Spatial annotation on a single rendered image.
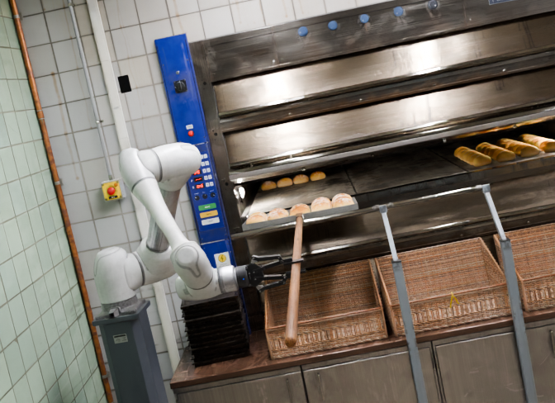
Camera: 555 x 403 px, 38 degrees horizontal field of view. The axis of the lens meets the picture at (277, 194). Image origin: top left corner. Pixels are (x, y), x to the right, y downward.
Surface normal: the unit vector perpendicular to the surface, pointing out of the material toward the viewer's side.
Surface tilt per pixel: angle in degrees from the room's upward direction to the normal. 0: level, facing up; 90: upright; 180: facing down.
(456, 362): 91
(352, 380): 90
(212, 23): 90
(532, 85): 70
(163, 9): 90
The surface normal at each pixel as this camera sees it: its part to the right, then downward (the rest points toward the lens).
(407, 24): -0.03, 0.14
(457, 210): -0.10, -0.20
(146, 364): 0.63, -0.02
